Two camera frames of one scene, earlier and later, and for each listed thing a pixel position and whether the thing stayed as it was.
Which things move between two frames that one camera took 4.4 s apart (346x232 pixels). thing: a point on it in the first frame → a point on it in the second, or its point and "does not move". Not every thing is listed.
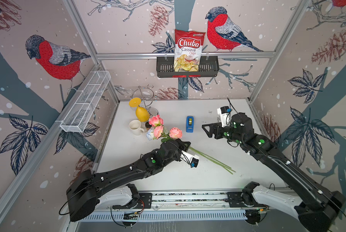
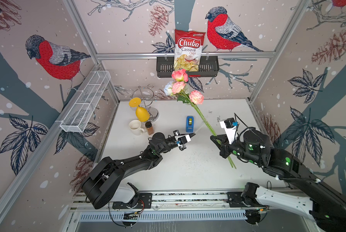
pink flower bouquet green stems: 156,130 → 177,87
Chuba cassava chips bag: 188,48 does not move
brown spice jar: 148,125 does not move
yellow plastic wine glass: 142,115 does not move
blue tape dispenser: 190,124 does not move
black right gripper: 218,127 → 222,139
